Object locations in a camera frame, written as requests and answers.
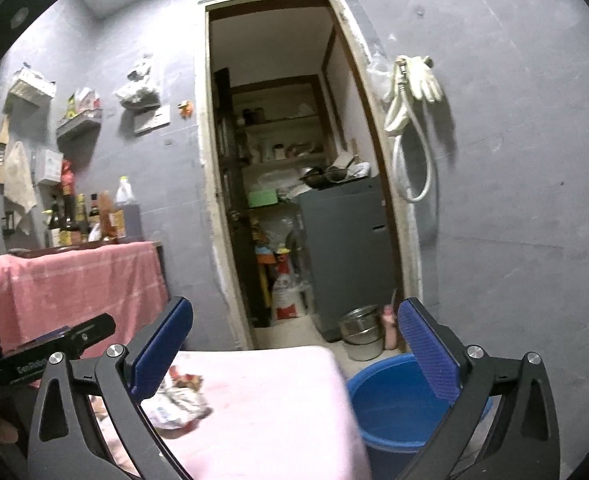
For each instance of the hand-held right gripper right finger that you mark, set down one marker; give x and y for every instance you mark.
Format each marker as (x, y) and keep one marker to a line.
(429, 350)

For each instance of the grey washing machine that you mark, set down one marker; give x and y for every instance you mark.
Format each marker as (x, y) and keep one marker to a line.
(344, 260)

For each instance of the white wall shelf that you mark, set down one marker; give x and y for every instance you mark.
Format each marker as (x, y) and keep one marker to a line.
(77, 127)

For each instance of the large clear oil bottle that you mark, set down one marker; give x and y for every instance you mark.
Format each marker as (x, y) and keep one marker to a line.
(129, 215)

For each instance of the white sack red label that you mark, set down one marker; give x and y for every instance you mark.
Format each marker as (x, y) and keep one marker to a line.
(287, 295)

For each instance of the pink plastic bottle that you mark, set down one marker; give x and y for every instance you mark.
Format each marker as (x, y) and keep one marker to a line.
(390, 330)

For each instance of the white wall basket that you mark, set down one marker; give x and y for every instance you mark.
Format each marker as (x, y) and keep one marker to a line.
(29, 90)

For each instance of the orange sauce bottle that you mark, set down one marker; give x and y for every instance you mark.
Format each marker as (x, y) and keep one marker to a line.
(109, 220)

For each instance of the wooden shelf unit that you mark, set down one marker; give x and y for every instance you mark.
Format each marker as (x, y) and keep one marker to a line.
(284, 125)

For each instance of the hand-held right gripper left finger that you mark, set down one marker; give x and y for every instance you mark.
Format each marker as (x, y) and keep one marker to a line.
(162, 350)

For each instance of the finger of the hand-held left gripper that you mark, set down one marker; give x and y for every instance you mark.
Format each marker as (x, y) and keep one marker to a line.
(94, 327)

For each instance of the black wok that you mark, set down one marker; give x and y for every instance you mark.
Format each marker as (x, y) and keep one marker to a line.
(322, 176)

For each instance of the small orange wall hook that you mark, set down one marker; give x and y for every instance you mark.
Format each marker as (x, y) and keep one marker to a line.
(185, 109)

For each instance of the green box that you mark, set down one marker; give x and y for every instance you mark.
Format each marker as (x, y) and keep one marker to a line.
(262, 198)

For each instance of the dark glass bottle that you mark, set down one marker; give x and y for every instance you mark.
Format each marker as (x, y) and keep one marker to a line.
(81, 220)
(93, 212)

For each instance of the wooden brush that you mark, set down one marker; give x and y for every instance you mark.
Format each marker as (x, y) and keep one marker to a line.
(0, 160)

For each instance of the stainless steel pot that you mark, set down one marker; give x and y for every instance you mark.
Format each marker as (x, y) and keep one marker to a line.
(367, 350)
(358, 322)

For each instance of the white cloth on hook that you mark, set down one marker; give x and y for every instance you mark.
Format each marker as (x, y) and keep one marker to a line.
(424, 80)

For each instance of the blue plastic basin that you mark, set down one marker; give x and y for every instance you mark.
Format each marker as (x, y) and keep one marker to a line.
(394, 410)

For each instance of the dark wooden door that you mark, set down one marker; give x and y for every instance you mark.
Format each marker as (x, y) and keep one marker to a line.
(232, 185)

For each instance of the white wall box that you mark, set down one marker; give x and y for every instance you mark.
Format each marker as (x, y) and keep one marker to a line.
(49, 166)

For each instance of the pink towel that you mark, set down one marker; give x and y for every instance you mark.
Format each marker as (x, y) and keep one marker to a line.
(74, 285)

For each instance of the white wall socket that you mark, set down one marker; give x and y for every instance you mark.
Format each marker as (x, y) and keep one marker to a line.
(152, 120)

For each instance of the red capped bottle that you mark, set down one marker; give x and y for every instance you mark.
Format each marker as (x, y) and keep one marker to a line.
(68, 200)

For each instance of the white wrapper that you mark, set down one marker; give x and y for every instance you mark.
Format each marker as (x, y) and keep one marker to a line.
(179, 405)

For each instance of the white plastic bag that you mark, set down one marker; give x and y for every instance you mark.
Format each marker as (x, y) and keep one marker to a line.
(137, 87)

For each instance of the beige hanging cloth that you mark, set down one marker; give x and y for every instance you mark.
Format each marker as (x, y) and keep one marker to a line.
(18, 185)

